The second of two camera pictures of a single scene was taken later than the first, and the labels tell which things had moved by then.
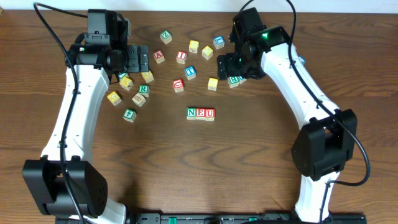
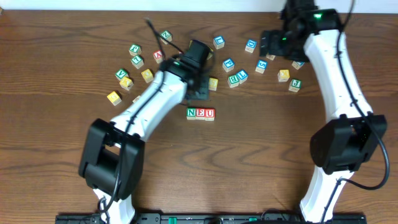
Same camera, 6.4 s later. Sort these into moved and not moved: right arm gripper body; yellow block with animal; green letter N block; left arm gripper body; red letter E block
Moved: right arm gripper body; left arm gripper body
Not moved: yellow block with animal; green letter N block; red letter E block
